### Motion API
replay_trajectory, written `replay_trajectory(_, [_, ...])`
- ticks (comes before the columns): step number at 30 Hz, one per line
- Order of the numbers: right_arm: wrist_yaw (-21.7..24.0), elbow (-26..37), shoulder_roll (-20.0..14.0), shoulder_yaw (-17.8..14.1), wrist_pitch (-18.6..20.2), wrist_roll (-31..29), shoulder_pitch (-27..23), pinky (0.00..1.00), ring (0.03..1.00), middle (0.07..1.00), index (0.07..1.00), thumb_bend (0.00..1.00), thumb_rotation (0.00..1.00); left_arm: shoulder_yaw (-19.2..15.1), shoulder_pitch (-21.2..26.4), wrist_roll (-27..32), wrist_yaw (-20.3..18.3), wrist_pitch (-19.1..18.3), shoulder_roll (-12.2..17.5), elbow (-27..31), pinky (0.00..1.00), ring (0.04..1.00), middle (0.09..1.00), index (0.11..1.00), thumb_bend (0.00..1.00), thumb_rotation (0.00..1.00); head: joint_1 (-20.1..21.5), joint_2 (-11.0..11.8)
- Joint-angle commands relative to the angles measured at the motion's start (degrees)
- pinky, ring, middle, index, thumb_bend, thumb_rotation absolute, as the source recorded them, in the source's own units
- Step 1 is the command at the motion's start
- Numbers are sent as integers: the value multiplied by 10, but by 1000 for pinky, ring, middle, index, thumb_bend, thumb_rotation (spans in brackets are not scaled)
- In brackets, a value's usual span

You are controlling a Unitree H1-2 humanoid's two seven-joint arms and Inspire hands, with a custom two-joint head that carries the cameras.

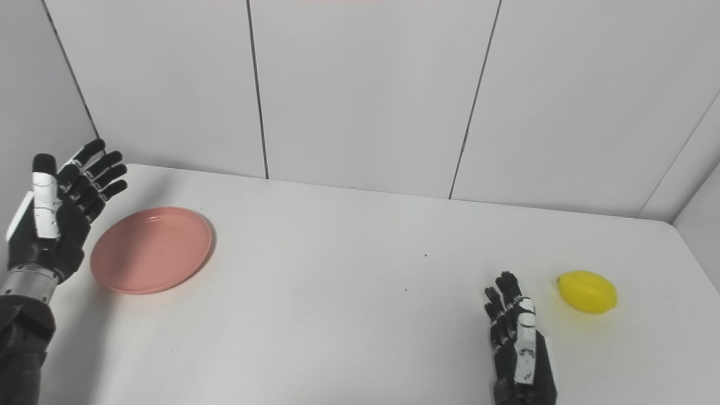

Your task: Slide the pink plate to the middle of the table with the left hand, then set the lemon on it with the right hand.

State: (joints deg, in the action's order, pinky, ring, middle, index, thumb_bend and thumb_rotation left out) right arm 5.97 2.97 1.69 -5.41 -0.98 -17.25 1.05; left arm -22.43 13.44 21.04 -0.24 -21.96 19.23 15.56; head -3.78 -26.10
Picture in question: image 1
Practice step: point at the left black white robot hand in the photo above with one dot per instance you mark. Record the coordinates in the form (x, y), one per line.
(59, 216)

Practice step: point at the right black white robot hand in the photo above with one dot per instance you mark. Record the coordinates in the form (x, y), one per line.
(520, 351)

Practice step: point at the yellow lemon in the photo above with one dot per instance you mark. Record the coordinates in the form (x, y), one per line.
(588, 292)

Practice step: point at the pink plastic plate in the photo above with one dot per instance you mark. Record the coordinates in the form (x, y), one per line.
(152, 250)

